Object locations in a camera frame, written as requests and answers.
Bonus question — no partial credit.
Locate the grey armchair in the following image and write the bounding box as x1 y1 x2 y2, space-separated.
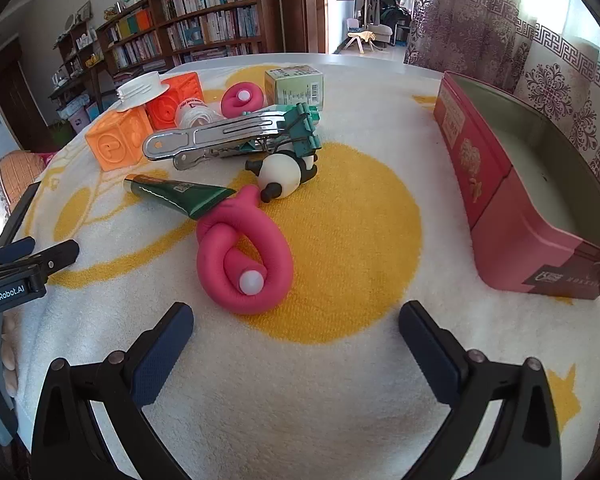
367 0 398 43

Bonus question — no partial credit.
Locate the large wooden bookshelf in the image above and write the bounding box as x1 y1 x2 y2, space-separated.
97 0 281 78

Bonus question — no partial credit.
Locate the purple patterned curtain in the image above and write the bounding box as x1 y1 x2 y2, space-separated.
404 0 600 221

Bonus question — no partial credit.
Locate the dark green tube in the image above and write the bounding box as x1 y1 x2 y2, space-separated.
124 174 237 220

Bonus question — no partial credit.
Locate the small dark shelf unit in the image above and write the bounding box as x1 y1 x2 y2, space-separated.
50 17 106 111

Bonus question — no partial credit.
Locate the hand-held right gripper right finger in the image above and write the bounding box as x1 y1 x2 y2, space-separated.
399 300 563 480

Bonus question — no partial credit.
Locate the bagged white bandage roll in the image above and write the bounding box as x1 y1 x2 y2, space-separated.
175 100 226 131

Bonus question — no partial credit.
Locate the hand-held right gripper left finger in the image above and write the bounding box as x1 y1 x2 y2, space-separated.
30 301 196 480

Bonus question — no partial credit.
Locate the white round plastic lid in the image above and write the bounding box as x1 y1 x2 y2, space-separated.
116 72 171 111

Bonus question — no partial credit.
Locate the orange woven seat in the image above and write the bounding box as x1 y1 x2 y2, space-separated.
0 150 58 211

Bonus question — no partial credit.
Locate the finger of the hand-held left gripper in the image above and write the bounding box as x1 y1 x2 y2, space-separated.
26 239 81 279
0 236 37 268

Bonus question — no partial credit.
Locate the dark orange toy cube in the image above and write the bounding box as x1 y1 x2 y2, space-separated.
145 72 204 131

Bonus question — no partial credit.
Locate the large metal clamp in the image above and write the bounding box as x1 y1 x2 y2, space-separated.
142 107 293 171

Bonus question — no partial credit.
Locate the wooden door frame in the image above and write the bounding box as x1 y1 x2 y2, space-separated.
252 0 331 56

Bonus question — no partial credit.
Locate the dark wooden door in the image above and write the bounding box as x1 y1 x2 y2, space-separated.
0 60 48 153

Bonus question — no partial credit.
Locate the panda toy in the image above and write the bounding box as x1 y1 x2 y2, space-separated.
245 152 320 204

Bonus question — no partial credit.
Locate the light orange toy cube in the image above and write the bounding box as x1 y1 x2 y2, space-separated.
85 105 156 172

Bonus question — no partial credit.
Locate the small pale chair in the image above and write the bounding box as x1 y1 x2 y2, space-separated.
346 16 377 55

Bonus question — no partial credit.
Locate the small green yellow box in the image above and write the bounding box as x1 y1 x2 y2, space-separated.
265 65 326 110

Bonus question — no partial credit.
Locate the large pink foam curler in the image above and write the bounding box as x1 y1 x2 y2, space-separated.
196 185 295 316

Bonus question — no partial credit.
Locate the small pink foam curler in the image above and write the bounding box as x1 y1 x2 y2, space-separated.
220 84 266 117

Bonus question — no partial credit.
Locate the white yellow printed blanket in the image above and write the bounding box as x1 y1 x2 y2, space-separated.
17 62 600 480

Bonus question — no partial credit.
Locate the red tin container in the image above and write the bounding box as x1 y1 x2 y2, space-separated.
432 71 600 301

